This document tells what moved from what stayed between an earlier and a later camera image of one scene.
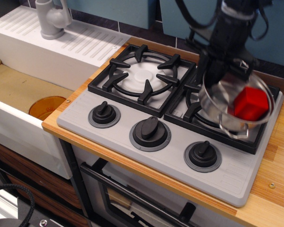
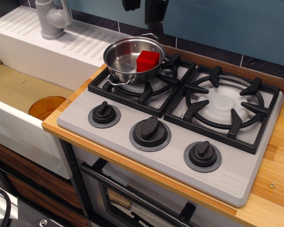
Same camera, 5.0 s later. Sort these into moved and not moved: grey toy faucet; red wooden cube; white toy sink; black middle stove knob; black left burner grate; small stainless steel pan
Moved: small stainless steel pan; red wooden cube
Not moved: grey toy faucet; black middle stove knob; white toy sink; black left burner grate
